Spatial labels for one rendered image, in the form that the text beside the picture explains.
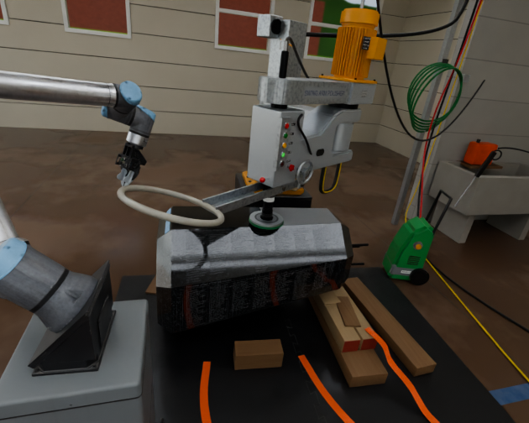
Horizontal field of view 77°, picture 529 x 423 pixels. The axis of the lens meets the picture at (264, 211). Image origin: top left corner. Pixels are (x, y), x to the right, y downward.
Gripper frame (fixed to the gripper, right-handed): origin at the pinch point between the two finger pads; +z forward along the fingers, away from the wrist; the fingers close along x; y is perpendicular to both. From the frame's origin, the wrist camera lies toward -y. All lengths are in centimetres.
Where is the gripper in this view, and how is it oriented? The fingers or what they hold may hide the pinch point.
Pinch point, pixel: (125, 185)
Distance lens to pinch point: 170.5
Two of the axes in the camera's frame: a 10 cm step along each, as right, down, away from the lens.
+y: -1.8, 0.7, -9.8
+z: -3.6, 9.2, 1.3
